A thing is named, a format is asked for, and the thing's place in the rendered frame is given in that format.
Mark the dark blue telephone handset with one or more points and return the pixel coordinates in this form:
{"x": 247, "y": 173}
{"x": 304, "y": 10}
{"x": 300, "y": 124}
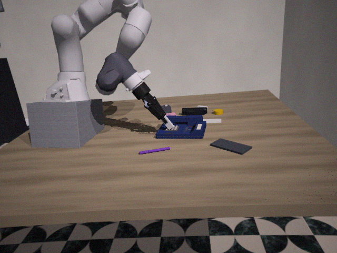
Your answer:
{"x": 188, "y": 118}

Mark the yellow short cylinder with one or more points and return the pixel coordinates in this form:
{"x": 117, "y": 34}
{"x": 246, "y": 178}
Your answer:
{"x": 218, "y": 111}

